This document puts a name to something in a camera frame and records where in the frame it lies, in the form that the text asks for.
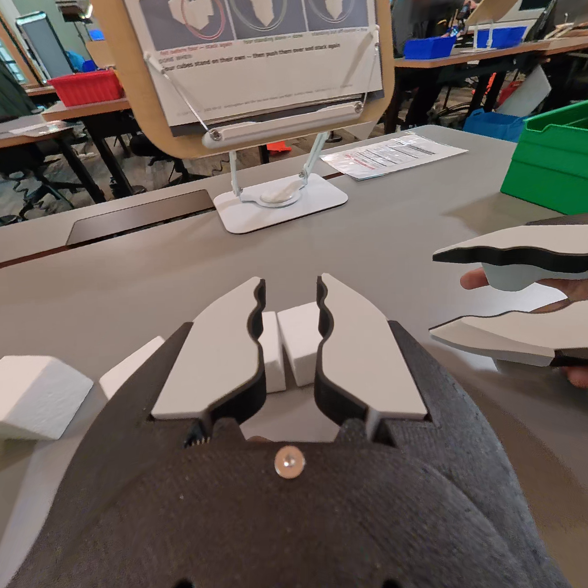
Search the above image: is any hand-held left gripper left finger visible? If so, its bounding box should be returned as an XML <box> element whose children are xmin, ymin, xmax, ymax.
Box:
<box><xmin>151</xmin><ymin>277</ymin><xmax>268</xmax><ymax>430</ymax></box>

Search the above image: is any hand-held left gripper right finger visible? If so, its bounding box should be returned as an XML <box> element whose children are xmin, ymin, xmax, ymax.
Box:
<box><xmin>314</xmin><ymin>273</ymin><xmax>431</xmax><ymax>443</ymax></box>

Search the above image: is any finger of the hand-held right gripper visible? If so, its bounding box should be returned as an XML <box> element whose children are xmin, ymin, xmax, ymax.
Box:
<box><xmin>428</xmin><ymin>294</ymin><xmax>588</xmax><ymax>367</ymax></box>
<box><xmin>433</xmin><ymin>222</ymin><xmax>588</xmax><ymax>277</ymax></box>

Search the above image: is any white foam cube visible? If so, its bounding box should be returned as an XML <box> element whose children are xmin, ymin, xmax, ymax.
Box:
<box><xmin>99</xmin><ymin>335</ymin><xmax>167</xmax><ymax>401</ymax></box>
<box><xmin>277</xmin><ymin>302</ymin><xmax>332</xmax><ymax>387</ymax></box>
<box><xmin>258</xmin><ymin>311</ymin><xmax>288</xmax><ymax>394</ymax></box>
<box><xmin>0</xmin><ymin>355</ymin><xmax>94</xmax><ymax>441</ymax></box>

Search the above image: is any grey desk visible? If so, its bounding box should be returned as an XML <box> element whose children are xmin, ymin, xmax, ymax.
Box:
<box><xmin>0</xmin><ymin>124</ymin><xmax>588</xmax><ymax>588</ymax></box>

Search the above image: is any wooden top background desk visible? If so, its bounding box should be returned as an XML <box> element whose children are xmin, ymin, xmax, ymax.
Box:
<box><xmin>0</xmin><ymin>85</ymin><xmax>138</xmax><ymax>205</ymax></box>
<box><xmin>394</xmin><ymin>37</ymin><xmax>588</xmax><ymax>134</ymax></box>

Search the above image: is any person's right hand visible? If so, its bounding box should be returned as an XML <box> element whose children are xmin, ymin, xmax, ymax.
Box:
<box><xmin>461</xmin><ymin>269</ymin><xmax>588</xmax><ymax>389</ymax></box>

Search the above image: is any green plastic bin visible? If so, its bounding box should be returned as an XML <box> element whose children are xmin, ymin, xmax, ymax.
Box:
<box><xmin>500</xmin><ymin>100</ymin><xmax>588</xmax><ymax>217</ymax></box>

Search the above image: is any blue bag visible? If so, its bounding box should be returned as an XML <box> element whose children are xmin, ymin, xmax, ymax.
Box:
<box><xmin>463</xmin><ymin>109</ymin><xmax>529</xmax><ymax>143</ymax></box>

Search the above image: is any white foam panel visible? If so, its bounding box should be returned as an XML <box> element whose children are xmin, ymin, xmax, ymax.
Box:
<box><xmin>496</xmin><ymin>66</ymin><xmax>552</xmax><ymax>115</ymax></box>

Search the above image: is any laminated paper sheet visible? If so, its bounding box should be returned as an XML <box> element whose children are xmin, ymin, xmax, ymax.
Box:
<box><xmin>320</xmin><ymin>133</ymin><xmax>469</xmax><ymax>181</ymax></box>

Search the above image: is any wooden document stand white base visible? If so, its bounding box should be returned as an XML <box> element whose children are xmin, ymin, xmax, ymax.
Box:
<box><xmin>89</xmin><ymin>0</ymin><xmax>396</xmax><ymax>235</ymax></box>

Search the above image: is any blue plastic bin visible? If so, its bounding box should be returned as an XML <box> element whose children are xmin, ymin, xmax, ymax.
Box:
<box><xmin>472</xmin><ymin>26</ymin><xmax>528</xmax><ymax>50</ymax></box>
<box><xmin>403</xmin><ymin>36</ymin><xmax>458</xmax><ymax>60</ymax></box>

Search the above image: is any small white document stand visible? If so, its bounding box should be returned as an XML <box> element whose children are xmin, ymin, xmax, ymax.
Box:
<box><xmin>465</xmin><ymin>0</ymin><xmax>507</xmax><ymax>49</ymax></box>

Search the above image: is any printed instruction sheet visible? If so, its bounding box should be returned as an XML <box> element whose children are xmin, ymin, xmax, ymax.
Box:
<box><xmin>123</xmin><ymin>0</ymin><xmax>384</xmax><ymax>127</ymax></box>

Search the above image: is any red plastic bin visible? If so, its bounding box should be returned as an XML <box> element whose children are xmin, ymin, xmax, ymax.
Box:
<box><xmin>47</xmin><ymin>69</ymin><xmax>125</xmax><ymax>107</ymax></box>

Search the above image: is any grey upright panel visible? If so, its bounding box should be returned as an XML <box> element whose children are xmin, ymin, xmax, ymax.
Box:
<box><xmin>16</xmin><ymin>13</ymin><xmax>60</xmax><ymax>85</ymax></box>

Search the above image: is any dark desk cable cover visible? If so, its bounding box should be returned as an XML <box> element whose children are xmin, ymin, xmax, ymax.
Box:
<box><xmin>66</xmin><ymin>189</ymin><xmax>217</xmax><ymax>249</ymax></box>

